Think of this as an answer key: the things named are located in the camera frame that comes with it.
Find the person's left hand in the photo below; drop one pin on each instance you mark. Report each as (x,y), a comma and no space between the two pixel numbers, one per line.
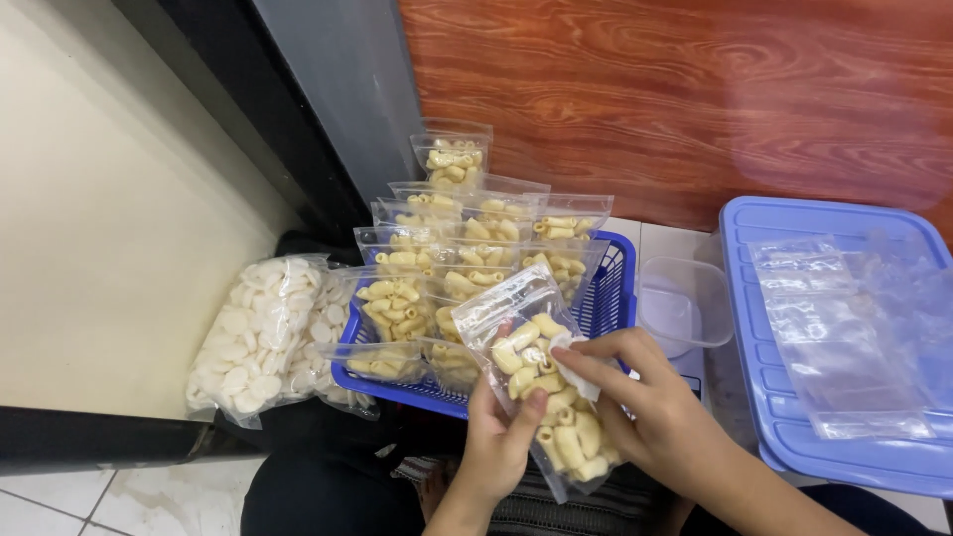
(495,447)

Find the person's right hand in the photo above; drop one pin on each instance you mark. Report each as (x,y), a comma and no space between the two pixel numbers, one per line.
(662,417)

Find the clear macaroni cracker pouch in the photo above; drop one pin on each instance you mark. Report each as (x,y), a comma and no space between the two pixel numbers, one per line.
(521,298)

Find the clear storage box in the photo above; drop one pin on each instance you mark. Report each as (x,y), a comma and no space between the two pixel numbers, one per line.
(726,402)

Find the striped woven cloth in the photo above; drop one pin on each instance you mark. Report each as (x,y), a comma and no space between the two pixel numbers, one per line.
(566,517)

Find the clear plastic tub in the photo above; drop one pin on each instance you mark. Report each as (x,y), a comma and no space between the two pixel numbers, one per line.
(685,301)

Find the blue plastic box lid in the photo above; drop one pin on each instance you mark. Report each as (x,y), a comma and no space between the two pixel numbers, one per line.
(782,439)

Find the blue plastic basket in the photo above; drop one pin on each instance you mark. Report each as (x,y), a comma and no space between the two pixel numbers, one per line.
(607,298)

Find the person's black trousers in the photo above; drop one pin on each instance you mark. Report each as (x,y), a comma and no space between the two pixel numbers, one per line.
(320,491)

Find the stack of empty clear bags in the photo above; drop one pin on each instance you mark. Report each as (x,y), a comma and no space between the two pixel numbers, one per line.
(834,335)

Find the pile of filled macaroni packets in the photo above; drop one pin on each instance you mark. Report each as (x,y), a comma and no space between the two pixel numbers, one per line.
(417,260)

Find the bag of white round crackers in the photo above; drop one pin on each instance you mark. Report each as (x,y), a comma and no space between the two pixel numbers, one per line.
(257,342)

